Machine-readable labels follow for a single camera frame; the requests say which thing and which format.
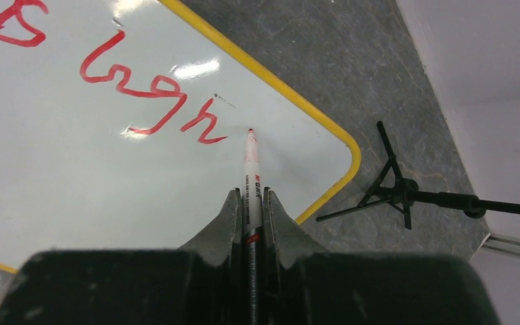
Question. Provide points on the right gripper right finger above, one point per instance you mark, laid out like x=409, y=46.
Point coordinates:
x=285, y=239

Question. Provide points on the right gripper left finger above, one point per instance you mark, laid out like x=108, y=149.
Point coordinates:
x=218, y=243

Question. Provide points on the red whiteboard marker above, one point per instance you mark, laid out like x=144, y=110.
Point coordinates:
x=252, y=223

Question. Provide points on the yellow framed whiteboard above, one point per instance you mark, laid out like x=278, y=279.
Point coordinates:
x=123, y=123

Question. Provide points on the silver microphone on tripod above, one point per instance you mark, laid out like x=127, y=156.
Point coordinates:
x=392, y=188

